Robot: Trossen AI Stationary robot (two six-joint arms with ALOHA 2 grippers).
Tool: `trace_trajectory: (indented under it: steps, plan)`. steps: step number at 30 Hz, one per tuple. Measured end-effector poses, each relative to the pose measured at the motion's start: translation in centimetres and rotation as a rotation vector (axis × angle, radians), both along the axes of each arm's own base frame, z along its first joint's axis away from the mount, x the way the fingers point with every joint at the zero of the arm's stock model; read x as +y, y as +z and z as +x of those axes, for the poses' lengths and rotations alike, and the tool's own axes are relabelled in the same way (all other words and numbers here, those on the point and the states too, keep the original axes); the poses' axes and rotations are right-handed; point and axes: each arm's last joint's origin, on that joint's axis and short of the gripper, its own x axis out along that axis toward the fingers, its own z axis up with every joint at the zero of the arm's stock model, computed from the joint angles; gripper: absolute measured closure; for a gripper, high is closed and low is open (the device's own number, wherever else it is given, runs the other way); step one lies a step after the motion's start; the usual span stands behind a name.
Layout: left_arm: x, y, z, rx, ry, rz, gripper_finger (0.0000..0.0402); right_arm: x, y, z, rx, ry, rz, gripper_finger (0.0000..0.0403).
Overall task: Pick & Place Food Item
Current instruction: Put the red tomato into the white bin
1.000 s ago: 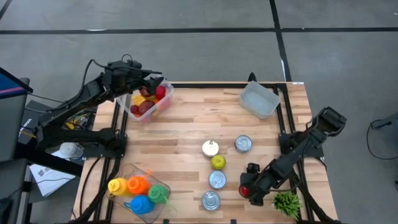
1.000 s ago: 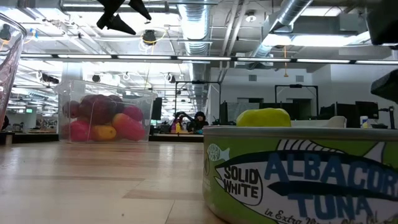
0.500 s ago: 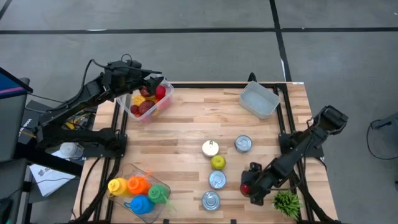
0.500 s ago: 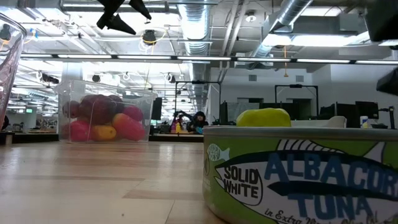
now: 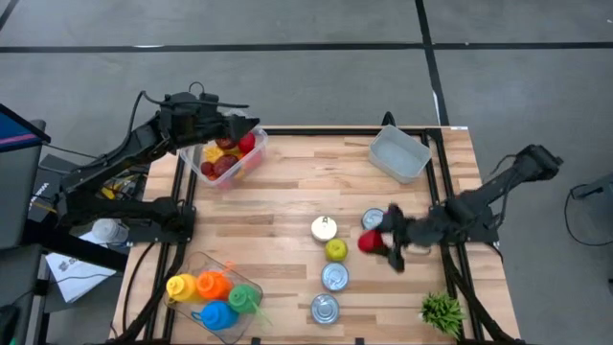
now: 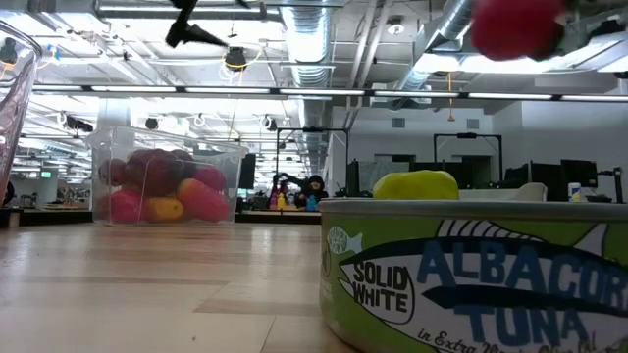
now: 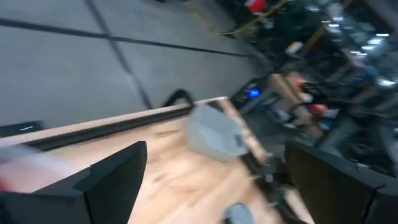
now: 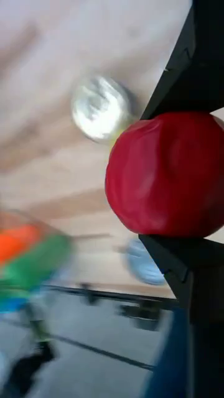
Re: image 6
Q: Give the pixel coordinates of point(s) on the silver ventilation duct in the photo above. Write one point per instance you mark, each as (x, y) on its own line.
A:
(309, 39)
(454, 19)

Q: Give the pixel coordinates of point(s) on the small pink bottle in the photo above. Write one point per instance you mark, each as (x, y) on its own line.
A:
(274, 198)

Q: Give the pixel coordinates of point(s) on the orange yellow toy fruit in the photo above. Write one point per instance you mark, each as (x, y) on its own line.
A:
(164, 209)

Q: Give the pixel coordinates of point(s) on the green label tuna can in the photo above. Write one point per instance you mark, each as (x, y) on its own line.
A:
(466, 284)

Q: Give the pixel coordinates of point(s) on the black clamp post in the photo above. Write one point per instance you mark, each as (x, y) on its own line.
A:
(619, 188)

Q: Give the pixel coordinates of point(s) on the red toy tomato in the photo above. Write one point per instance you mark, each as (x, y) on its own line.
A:
(211, 179)
(515, 27)

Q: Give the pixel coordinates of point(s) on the person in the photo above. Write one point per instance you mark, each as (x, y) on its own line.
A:
(314, 188)

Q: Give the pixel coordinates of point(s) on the long ceiling light strip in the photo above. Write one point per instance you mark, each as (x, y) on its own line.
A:
(132, 89)

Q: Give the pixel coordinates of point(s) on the small blue bottle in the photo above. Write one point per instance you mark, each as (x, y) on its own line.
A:
(311, 203)

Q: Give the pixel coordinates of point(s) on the grey plastic bin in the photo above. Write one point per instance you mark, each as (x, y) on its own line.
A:
(515, 192)

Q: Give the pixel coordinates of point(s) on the white cup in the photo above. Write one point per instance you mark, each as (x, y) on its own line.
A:
(574, 192)

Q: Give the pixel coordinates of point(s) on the green toy apple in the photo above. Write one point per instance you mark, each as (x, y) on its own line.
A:
(417, 186)

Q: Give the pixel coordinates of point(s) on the small yellow bottle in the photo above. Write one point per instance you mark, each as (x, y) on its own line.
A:
(281, 202)

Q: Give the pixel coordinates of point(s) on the large dark red fruit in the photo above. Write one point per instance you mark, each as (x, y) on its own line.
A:
(154, 171)

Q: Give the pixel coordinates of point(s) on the ceiling light panel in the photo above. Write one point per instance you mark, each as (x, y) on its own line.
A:
(490, 66)

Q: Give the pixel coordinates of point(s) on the black ceiling device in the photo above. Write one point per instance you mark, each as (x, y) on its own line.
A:
(78, 123)
(151, 123)

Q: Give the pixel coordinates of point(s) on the small dark red plum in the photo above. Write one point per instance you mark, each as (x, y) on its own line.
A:
(112, 172)

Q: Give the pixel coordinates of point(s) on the clear plastic bin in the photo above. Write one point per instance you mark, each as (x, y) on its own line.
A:
(122, 142)
(19, 98)

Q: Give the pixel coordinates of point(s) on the black background rig frame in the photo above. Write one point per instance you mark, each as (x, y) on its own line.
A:
(468, 136)

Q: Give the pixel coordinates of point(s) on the dark background workbench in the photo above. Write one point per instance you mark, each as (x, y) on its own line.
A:
(275, 218)

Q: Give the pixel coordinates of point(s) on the black background monitor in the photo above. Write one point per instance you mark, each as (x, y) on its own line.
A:
(247, 171)
(579, 172)
(539, 179)

